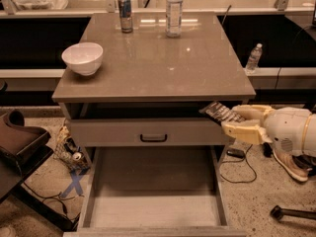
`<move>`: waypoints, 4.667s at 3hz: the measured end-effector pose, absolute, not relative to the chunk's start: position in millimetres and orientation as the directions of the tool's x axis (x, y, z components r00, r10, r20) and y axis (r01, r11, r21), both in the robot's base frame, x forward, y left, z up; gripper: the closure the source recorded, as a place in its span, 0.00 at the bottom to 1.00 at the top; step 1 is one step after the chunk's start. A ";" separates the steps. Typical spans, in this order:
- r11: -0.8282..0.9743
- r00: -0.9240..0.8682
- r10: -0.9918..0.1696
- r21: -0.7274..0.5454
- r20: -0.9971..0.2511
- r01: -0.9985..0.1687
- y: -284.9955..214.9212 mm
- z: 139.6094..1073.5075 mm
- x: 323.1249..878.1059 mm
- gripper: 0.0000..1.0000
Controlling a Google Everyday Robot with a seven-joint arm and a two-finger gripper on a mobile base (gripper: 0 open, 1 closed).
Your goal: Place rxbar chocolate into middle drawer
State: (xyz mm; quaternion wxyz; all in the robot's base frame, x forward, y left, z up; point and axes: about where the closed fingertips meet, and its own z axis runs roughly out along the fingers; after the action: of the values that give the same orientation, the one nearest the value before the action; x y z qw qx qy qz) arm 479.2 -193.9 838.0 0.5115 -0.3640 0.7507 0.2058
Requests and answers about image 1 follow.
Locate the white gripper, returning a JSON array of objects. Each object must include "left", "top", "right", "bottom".
[{"left": 221, "top": 105, "right": 311, "bottom": 156}]

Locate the black rxbar chocolate packet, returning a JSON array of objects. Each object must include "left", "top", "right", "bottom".
[{"left": 198, "top": 101, "right": 245, "bottom": 124}]

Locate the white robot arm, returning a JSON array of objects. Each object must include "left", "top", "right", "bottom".
[{"left": 221, "top": 105, "right": 316, "bottom": 157}]

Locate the grey drawer cabinet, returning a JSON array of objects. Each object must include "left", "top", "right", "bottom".
[{"left": 51, "top": 11, "right": 257, "bottom": 170}]

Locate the open grey middle drawer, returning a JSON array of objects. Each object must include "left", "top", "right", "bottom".
[{"left": 63, "top": 146, "right": 246, "bottom": 237}]

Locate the black power adapter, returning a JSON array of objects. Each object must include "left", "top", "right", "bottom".
[{"left": 226, "top": 148, "right": 245, "bottom": 159}]

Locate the tan shoe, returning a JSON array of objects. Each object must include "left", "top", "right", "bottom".
[{"left": 274, "top": 150, "right": 309, "bottom": 183}]

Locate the small water bottle on ledge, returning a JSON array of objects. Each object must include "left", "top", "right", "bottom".
[{"left": 245, "top": 43, "right": 263, "bottom": 74}]

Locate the black chair caster leg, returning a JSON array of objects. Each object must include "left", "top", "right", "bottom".
[{"left": 270, "top": 205, "right": 316, "bottom": 221}]

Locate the clear water bottle on cabinet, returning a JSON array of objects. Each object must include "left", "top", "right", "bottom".
[{"left": 166, "top": 0, "right": 183, "bottom": 38}]

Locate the red bull can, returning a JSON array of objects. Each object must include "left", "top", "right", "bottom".
[{"left": 118, "top": 0, "right": 133, "bottom": 33}]

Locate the white ceramic bowl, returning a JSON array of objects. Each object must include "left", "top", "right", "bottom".
[{"left": 61, "top": 42, "right": 104, "bottom": 76}]

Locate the blue tape cross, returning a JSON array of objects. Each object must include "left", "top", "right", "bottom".
[{"left": 60, "top": 169, "right": 88, "bottom": 198}]

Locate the dark brown tray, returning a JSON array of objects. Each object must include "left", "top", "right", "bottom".
[{"left": 0, "top": 110, "right": 50, "bottom": 165}]

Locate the black side table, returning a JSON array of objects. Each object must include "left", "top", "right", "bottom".
[{"left": 0, "top": 145, "right": 78, "bottom": 232}]

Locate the black cable on floor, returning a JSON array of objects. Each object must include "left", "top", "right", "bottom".
[{"left": 218, "top": 143, "right": 258, "bottom": 185}]

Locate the closed drawer with black handle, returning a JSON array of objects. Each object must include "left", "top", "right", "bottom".
[{"left": 67, "top": 118, "right": 233, "bottom": 147}]

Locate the wire basket with cans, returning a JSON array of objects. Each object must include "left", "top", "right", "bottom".
[{"left": 53, "top": 123, "right": 89, "bottom": 171}]

